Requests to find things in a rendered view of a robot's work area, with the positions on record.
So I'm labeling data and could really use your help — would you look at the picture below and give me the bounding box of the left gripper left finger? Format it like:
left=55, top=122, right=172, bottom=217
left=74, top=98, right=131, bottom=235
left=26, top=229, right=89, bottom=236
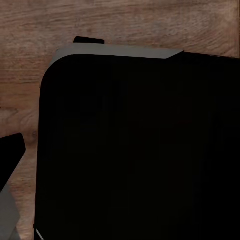
left=0, top=133, right=26, bottom=192

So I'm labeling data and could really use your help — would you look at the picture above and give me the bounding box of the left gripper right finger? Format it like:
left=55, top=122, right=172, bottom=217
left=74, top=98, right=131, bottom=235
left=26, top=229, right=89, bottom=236
left=224, top=133, right=240, bottom=173

